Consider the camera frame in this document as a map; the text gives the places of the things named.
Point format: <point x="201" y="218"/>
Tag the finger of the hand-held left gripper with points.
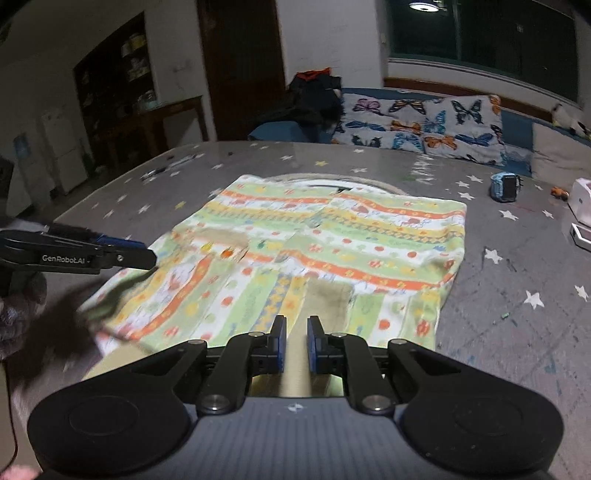
<point x="136" y="259"/>
<point x="120" y="240"/>

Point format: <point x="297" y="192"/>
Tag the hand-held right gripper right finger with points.
<point x="315" y="346"/>

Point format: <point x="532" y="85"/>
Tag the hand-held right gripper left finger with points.
<point x="277" y="346"/>

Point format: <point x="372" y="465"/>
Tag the green orange patterned children's garment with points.
<point x="323" y="244"/>

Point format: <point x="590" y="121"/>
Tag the black marker pens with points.
<point x="171" y="166"/>

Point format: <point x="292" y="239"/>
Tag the white refrigerator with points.
<point x="62" y="147"/>

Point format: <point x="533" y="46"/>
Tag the dark wooden side desk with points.
<point x="171" y="117"/>

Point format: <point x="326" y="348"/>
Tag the dark wooden shelf cabinet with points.
<point x="120" y="69"/>

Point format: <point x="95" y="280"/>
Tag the grey star-print table cover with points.
<point x="508" y="277"/>

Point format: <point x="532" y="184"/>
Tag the dark brown wooden door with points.
<point x="242" y="69"/>

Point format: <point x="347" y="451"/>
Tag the dark clothing pile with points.
<point x="314" y="99"/>

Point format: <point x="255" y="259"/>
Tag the blue smartwatch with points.
<point x="505" y="187"/>

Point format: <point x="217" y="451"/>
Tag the large butterfly print cushion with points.
<point x="466" y="129"/>

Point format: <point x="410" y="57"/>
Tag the white remote control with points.
<point x="582" y="237"/>

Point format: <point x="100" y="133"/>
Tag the small orange toy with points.
<point x="560" y="192"/>

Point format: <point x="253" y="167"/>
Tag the blue corner sofa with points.
<point x="517" y="131"/>

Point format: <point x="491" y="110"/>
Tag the white pink plastic bag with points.
<point x="581" y="201"/>

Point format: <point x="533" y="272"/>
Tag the grey pillow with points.
<point x="561" y="154"/>

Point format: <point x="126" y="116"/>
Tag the black and white plush toy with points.
<point x="568" y="120"/>

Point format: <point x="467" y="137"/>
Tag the dark green framed window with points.
<point x="485" y="32"/>

